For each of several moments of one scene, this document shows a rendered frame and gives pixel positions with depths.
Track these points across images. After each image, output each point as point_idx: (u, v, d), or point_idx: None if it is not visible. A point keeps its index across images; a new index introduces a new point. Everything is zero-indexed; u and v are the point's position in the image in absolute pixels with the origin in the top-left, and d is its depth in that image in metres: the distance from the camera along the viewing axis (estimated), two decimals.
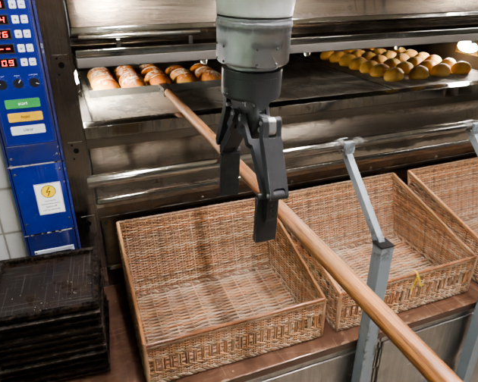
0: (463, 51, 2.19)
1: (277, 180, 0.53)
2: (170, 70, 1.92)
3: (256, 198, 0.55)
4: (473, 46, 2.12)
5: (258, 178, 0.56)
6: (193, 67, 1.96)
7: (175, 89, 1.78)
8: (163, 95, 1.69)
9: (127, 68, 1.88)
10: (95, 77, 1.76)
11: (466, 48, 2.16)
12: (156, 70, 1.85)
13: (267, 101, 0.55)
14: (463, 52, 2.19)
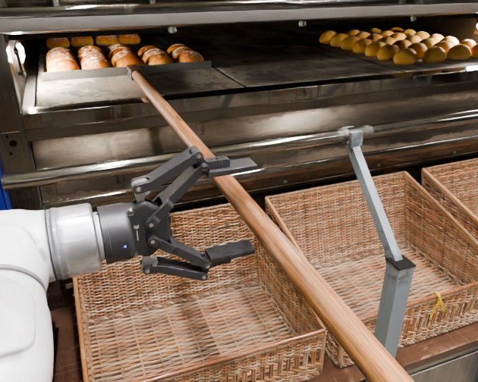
0: None
1: (190, 273, 0.66)
2: (143, 51, 1.64)
3: (204, 253, 0.68)
4: None
5: (192, 252, 0.66)
6: (171, 48, 1.68)
7: (147, 72, 1.50)
8: (131, 79, 1.41)
9: (92, 48, 1.60)
10: (52, 58, 1.48)
11: None
12: (126, 50, 1.57)
13: None
14: None
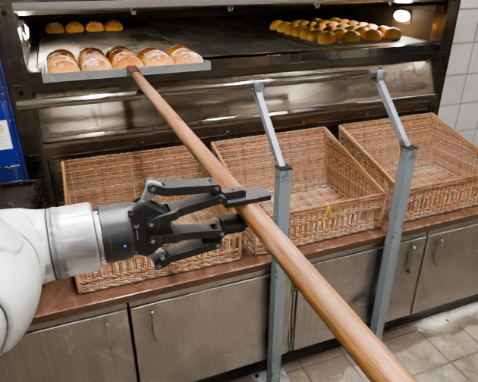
0: (398, 20, 2.36)
1: (204, 247, 0.65)
2: (143, 52, 1.65)
3: (217, 220, 0.66)
4: (405, 15, 2.30)
5: (202, 226, 0.65)
6: (171, 50, 1.69)
7: (147, 73, 1.51)
8: (130, 79, 1.42)
9: (92, 50, 1.60)
10: (52, 60, 1.49)
11: (400, 17, 2.33)
12: (126, 51, 1.58)
13: None
14: (399, 21, 2.36)
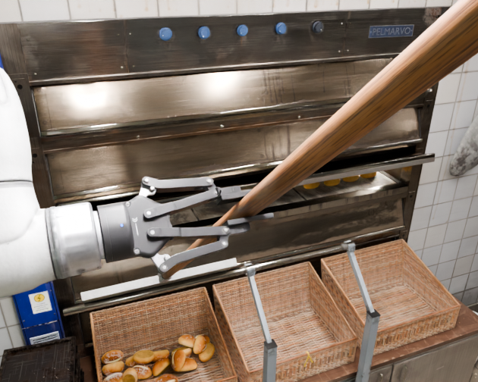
0: None
1: (211, 253, 0.62)
2: None
3: None
4: None
5: None
6: None
7: (177, 277, 1.59)
8: (161, 279, 1.49)
9: None
10: (134, 369, 2.01)
11: None
12: None
13: (133, 256, 0.58)
14: None
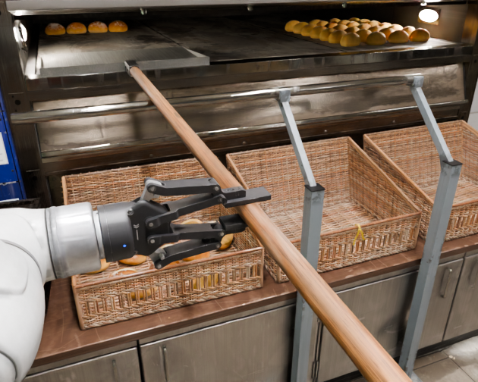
0: (424, 20, 2.20)
1: (204, 247, 0.65)
2: None
3: (217, 220, 0.66)
4: (432, 14, 2.13)
5: (202, 226, 0.65)
6: None
7: (145, 68, 1.50)
8: (129, 75, 1.41)
9: None
10: (130, 267, 1.42)
11: (427, 17, 2.16)
12: None
13: None
14: (425, 22, 2.19)
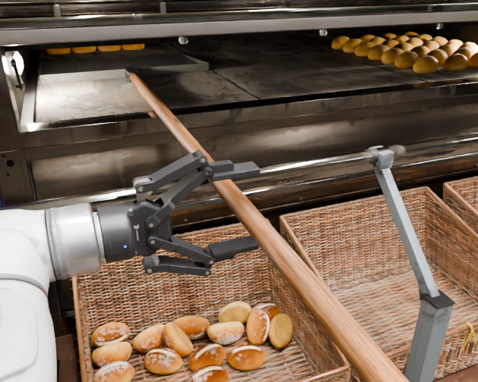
0: None
1: (193, 270, 0.66)
2: (237, 358, 1.13)
3: (207, 248, 0.68)
4: None
5: (194, 248, 0.66)
6: (270, 342, 1.21)
7: (145, 74, 1.51)
8: (129, 81, 1.42)
9: (158, 346, 1.19)
10: None
11: None
12: (193, 337, 1.21)
13: None
14: None
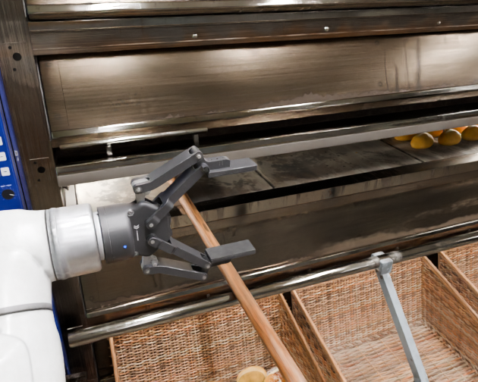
0: None
1: (190, 273, 0.66)
2: None
3: (204, 253, 0.68)
4: None
5: (192, 252, 0.66)
6: None
7: None
8: None
9: None
10: None
11: None
12: None
13: None
14: None
